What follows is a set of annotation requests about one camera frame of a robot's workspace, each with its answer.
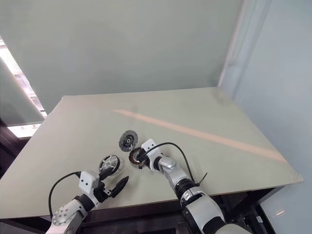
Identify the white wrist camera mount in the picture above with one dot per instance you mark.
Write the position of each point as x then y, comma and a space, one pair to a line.
86, 182
150, 146

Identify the black spoked rotor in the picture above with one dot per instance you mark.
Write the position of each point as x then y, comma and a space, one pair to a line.
109, 161

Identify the grey round motor lid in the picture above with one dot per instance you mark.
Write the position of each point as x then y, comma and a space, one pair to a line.
128, 141

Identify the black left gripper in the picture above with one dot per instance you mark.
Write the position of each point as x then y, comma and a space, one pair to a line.
100, 193

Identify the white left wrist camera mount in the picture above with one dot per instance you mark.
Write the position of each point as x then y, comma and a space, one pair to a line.
86, 182

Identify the white corner pillar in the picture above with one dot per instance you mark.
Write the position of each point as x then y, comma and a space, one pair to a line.
234, 48

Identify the motor housing with copper windings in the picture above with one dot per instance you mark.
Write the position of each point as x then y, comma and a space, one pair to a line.
132, 156

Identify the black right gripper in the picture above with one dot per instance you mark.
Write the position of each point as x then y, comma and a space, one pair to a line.
146, 163

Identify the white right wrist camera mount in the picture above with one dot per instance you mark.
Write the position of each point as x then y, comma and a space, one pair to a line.
150, 146

